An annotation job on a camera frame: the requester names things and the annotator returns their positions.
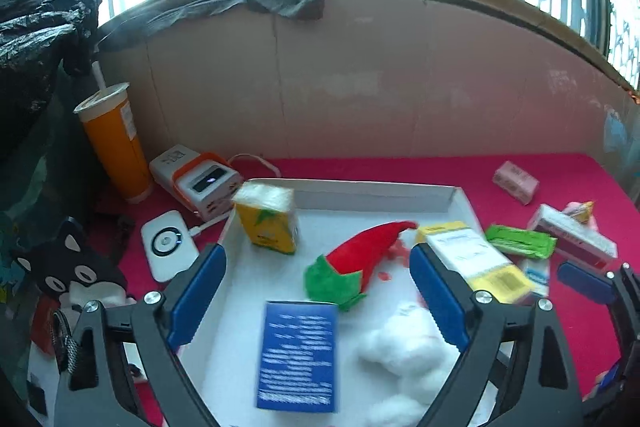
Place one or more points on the yellow juice carton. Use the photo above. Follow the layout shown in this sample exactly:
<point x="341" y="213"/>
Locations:
<point x="267" y="227"/>

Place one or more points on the blue carton box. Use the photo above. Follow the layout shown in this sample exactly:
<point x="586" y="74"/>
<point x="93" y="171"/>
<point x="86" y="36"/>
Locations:
<point x="300" y="357"/>

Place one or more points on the black and white cat plush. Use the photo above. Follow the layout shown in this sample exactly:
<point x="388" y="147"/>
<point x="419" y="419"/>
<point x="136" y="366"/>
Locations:
<point x="75" y="277"/>

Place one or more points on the green snack packet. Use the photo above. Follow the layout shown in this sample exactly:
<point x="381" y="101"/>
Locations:
<point x="520" y="241"/>

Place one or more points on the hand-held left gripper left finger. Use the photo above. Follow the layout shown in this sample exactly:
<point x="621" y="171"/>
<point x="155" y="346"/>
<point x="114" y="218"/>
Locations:
<point x="195" y="297"/>

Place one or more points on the small black device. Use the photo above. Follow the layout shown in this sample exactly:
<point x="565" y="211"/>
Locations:
<point x="37" y="394"/>

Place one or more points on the black plastic bag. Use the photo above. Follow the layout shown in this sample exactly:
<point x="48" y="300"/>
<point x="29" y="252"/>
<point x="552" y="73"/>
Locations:
<point x="35" y="47"/>

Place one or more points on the orange cup with straw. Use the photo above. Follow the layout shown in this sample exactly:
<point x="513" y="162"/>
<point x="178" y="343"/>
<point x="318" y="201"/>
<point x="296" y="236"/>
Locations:
<point x="117" y="147"/>

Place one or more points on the white plush rabbit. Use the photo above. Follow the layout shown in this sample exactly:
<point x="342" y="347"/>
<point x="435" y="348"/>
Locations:
<point x="400" y="352"/>

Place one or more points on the long white box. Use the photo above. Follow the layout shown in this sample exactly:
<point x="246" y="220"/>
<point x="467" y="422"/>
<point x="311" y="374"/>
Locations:
<point x="565" y="229"/>

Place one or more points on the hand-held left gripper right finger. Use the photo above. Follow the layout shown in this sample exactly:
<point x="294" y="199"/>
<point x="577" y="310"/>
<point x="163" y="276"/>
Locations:
<point x="437" y="302"/>

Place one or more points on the red chili plush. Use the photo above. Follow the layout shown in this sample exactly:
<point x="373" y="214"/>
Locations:
<point x="357" y="257"/>

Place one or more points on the white cardboard tray box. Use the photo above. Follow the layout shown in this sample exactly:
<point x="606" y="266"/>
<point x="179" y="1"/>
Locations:
<point x="240" y="307"/>

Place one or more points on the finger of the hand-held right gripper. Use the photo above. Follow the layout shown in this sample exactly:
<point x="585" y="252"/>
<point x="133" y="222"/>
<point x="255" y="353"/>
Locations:
<point x="585" y="279"/>

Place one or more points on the green printed bag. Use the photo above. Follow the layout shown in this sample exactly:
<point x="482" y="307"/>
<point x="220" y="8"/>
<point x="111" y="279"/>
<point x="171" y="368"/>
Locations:
<point x="30" y="187"/>

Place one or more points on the white portable router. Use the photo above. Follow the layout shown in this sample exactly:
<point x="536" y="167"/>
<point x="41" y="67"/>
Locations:
<point x="165" y="244"/>

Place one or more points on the yellow and white box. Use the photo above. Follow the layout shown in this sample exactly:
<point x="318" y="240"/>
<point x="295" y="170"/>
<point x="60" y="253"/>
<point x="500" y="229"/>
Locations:
<point x="475" y="257"/>

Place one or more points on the red packet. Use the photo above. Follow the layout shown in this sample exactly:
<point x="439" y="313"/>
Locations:
<point x="42" y="327"/>

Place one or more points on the small pink box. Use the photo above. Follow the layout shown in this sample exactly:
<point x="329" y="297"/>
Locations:
<point x="515" y="181"/>

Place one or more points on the orange and white power bank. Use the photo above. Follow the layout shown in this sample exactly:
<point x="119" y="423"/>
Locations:
<point x="207" y="182"/>

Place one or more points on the yellow snack packet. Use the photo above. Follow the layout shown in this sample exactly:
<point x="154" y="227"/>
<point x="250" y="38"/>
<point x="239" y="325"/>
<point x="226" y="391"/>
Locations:
<point x="582" y="209"/>

